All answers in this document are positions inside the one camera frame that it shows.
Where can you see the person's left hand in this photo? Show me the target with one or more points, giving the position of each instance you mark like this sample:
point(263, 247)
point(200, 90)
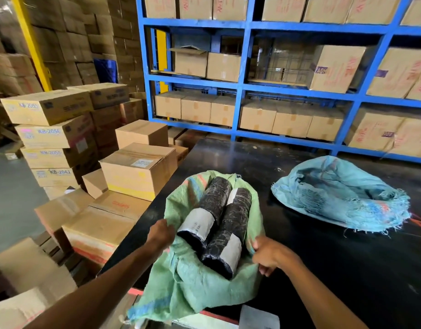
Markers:
point(160, 236)

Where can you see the person's right hand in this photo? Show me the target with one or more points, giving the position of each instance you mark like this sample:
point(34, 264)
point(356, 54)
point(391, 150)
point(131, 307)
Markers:
point(275, 255)

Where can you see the green woven sack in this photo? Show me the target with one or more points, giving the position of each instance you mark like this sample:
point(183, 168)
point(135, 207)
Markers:
point(183, 284)

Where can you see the black roll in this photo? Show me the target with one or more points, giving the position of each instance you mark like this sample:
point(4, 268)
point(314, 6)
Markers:
point(213, 198)
point(234, 219)

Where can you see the blue woven sack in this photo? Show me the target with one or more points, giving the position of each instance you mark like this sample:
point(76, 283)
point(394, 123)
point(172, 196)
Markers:
point(334, 198)

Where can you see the person's left forearm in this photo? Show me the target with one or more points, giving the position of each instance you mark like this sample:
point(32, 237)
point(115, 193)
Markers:
point(93, 294)

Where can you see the person's right forearm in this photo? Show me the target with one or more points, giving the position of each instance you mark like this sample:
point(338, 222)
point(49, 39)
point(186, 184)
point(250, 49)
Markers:
point(320, 298)

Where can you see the pile of brown cardboard boxes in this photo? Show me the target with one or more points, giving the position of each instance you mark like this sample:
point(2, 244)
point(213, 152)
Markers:
point(138, 174)

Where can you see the white paper label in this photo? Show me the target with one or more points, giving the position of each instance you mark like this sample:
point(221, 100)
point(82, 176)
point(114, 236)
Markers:
point(258, 318)

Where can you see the flat cardboard sheet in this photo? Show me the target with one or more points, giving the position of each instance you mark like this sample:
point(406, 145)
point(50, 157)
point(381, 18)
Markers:
point(275, 82)

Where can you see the blue metal shelf rack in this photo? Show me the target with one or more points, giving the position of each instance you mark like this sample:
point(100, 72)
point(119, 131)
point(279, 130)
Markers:
point(246, 65)

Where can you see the rows of red printed boxes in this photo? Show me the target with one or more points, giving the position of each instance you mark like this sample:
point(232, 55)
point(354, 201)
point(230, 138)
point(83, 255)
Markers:
point(334, 68)

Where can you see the yellow steel column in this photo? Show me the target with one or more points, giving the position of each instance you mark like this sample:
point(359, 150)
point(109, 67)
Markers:
point(31, 44)

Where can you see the yellow vertical post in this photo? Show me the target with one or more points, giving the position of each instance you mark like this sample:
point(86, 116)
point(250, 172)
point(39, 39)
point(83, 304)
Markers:
point(161, 47)

